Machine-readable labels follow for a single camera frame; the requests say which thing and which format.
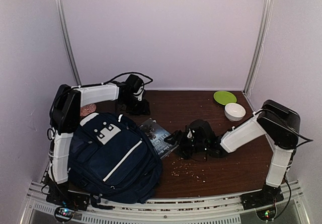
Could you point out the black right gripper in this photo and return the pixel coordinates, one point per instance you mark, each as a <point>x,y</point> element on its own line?
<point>176,135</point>

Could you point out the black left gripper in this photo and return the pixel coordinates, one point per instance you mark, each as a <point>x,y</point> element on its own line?
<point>142,110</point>

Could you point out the navy blue backpack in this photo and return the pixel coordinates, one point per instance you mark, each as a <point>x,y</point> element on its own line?
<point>112,158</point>

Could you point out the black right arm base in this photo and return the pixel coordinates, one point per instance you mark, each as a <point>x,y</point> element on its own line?
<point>266,196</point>

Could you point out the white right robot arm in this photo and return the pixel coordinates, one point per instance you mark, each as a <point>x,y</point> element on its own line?
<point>272,121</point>

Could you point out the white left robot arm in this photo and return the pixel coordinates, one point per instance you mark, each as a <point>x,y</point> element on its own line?
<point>65,113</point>

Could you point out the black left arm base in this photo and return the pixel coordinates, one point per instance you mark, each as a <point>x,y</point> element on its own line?
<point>59,194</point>

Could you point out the dark Wuthering Heights book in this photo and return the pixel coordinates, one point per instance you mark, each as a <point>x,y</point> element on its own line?
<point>157,136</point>

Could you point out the white bowl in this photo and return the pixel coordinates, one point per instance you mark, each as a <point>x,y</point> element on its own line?
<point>234,112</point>

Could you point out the orange patterned bowl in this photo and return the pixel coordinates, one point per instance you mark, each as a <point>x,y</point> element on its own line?
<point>87,110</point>

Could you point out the green plate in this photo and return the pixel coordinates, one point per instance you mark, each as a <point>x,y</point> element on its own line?
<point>224,97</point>

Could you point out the aluminium front rail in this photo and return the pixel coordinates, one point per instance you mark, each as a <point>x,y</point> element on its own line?
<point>211,209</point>

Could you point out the aluminium frame post left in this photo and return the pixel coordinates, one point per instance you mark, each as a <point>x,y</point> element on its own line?
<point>67,42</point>

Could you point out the aluminium frame post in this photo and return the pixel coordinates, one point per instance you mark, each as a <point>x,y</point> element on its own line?
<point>67,42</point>
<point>259,46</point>

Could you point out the aluminium frame post right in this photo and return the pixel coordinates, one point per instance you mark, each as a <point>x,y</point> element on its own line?
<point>259,46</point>

